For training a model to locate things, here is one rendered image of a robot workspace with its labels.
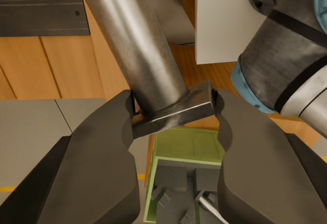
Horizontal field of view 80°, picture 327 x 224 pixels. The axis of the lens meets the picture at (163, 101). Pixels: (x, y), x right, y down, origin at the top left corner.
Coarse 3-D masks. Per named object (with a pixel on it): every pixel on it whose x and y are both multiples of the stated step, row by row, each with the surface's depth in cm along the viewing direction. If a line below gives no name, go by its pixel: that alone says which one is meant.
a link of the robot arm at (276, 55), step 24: (264, 24) 33; (264, 48) 32; (288, 48) 30; (312, 48) 29; (240, 72) 35; (264, 72) 32; (288, 72) 30; (312, 72) 28; (264, 96) 34; (288, 96) 30; (312, 96) 28; (312, 120) 29
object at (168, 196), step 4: (164, 192) 75; (168, 192) 75; (164, 196) 78; (168, 196) 74; (172, 196) 77; (160, 200) 77; (164, 200) 77; (168, 200) 77; (164, 204) 76; (188, 212) 71; (192, 212) 71; (184, 216) 73; (188, 216) 71; (192, 216) 70; (184, 220) 73; (188, 220) 73
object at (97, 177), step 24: (120, 96) 11; (96, 120) 9; (120, 120) 9; (72, 144) 8; (96, 144) 8; (120, 144) 8; (72, 168) 7; (96, 168) 7; (120, 168) 7; (72, 192) 6; (96, 192) 6; (120, 192) 6; (48, 216) 5; (72, 216) 5; (96, 216) 5; (120, 216) 6
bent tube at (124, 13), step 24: (96, 0) 9; (120, 0) 9; (144, 0) 9; (120, 24) 9; (144, 24) 9; (120, 48) 10; (144, 48) 9; (168, 48) 10; (144, 72) 10; (168, 72) 10; (144, 96) 10; (168, 96) 10; (192, 96) 11; (144, 120) 11; (168, 120) 10; (192, 120) 10
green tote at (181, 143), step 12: (168, 132) 74; (180, 132) 75; (192, 132) 75; (204, 132) 76; (216, 132) 77; (156, 144) 68; (168, 144) 68; (180, 144) 69; (192, 144) 70; (204, 144) 71; (216, 144) 71; (156, 156) 63; (168, 156) 63; (180, 156) 64; (192, 156) 65; (204, 156) 66; (216, 156) 67; (156, 204) 91; (144, 216) 82
